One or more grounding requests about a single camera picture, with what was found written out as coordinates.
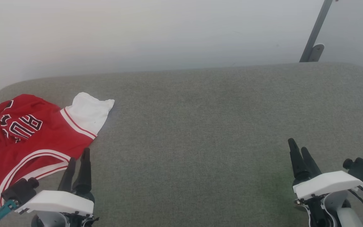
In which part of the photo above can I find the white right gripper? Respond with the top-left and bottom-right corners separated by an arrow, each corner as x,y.
288,138 -> 363,227

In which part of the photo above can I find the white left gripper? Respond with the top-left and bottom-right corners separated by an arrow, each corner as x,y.
14,148 -> 100,227

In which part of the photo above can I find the red white basketball jersey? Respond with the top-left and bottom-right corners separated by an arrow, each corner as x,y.
0,92 -> 115,207

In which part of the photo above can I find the grey metal bar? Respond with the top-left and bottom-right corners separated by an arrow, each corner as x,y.
300,0 -> 334,62

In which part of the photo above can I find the teal left camera plug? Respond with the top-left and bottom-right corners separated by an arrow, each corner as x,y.
0,200 -> 19,227

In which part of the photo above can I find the grey metal bracket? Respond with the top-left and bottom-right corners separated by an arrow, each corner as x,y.
309,44 -> 325,62

